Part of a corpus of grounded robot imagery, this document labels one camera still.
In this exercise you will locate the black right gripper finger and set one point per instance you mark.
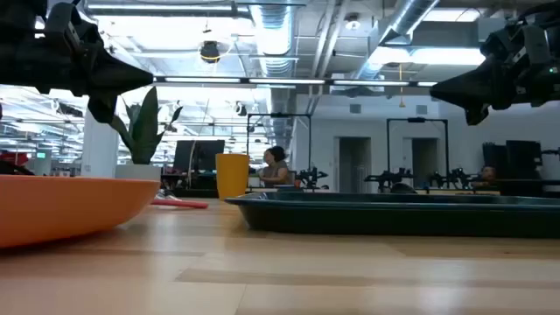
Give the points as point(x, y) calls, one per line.
point(472, 89)
point(476, 116)

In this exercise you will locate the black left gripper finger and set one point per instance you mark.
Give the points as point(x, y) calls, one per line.
point(118, 79)
point(102, 108)

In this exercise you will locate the orange plastic plate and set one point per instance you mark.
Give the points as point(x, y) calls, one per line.
point(65, 205)

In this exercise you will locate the orange plastic cup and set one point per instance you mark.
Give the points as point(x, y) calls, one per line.
point(232, 175)

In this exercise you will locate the black background robot arm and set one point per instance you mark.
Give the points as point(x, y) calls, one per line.
point(387, 177)
point(311, 177)
point(450, 178)

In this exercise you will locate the dark green plastic tray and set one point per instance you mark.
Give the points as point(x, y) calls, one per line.
point(394, 216)

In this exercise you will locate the white pillar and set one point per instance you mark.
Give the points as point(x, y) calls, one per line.
point(100, 149)

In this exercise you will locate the green snake plant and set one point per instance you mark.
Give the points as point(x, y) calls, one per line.
point(142, 135)

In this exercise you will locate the person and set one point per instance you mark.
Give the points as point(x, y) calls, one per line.
point(486, 176)
point(275, 168)

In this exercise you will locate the black screen panels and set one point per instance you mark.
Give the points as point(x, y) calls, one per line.
point(520, 157)

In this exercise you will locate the grey door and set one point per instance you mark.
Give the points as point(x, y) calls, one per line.
point(424, 159)
point(354, 164)

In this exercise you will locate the white plant pot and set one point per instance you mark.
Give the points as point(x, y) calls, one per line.
point(137, 172)

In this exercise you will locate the black round ceiling fixture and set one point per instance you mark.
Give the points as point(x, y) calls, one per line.
point(210, 51)

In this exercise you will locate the black computer monitor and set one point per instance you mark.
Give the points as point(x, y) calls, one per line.
point(199, 155)

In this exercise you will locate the long linear ceiling light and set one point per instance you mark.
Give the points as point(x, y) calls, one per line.
point(284, 81)

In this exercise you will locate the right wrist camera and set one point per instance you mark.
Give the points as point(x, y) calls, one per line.
point(536, 44)

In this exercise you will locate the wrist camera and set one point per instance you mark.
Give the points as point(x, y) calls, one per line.
point(65, 24)
point(536, 44)

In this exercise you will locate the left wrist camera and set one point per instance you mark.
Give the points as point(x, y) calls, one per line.
point(65, 24)

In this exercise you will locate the black background rig frame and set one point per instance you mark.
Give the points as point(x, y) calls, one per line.
point(280, 116)
point(417, 119)

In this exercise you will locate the silver ceiling air duct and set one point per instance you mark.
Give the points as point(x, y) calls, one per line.
point(273, 35)
point(402, 22)

